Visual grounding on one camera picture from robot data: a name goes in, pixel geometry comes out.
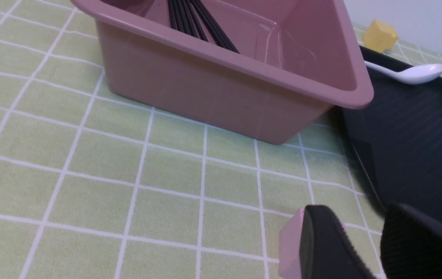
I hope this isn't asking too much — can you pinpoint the black chopstick yellow tip right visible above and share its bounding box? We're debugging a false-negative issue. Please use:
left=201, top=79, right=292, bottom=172
left=185, top=0, right=209, bottom=42

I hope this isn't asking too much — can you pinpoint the white ceramic spoon leftmost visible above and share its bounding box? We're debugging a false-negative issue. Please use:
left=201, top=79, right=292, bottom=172
left=364, top=61, right=442, bottom=85

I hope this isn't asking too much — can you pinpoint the black chopstick yellow tip crossing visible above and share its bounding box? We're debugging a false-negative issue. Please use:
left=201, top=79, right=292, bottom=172
left=191, top=0, right=240, bottom=53

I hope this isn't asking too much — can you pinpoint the pink plastic bin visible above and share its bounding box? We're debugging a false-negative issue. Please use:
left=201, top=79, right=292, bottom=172
left=72, top=0, right=374, bottom=145

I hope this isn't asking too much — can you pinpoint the green checkered tablecloth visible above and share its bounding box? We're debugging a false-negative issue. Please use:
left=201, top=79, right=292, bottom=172
left=0, top=0, right=442, bottom=279

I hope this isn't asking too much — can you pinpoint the black plastic tray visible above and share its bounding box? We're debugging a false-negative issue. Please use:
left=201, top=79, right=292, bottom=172
left=331, top=46, right=442, bottom=237

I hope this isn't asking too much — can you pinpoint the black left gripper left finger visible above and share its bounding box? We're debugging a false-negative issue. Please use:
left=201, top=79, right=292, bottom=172
left=279, top=205, right=375, bottom=279

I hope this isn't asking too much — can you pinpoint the black chopstick yellow tip middle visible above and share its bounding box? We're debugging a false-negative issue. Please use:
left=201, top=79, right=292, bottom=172
left=176, top=0, right=196, bottom=37

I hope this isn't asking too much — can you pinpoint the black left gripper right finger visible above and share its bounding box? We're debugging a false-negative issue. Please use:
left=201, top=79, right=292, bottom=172
left=380, top=204, right=442, bottom=279

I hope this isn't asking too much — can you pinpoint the yellow cube block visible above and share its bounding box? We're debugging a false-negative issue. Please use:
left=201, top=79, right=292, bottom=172
left=362, top=19, right=399, bottom=53

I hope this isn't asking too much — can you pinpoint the black chopstick yellow tip leftmost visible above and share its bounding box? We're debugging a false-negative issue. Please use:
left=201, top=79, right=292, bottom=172
left=167, top=0, right=178, bottom=31

